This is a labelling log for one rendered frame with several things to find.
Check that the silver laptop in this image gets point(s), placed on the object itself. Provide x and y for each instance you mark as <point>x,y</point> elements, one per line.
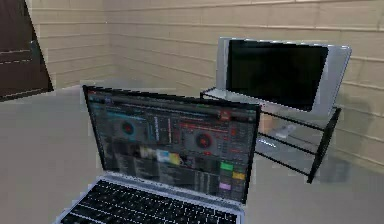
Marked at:
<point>173,143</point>

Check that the silver television set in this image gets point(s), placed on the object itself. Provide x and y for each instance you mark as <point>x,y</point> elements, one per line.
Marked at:
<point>276,71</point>

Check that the black glass television stand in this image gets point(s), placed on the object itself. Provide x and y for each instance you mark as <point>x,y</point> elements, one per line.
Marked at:
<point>320,146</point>

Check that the dark brown room door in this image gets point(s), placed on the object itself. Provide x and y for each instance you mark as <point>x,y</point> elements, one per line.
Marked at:
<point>18,50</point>

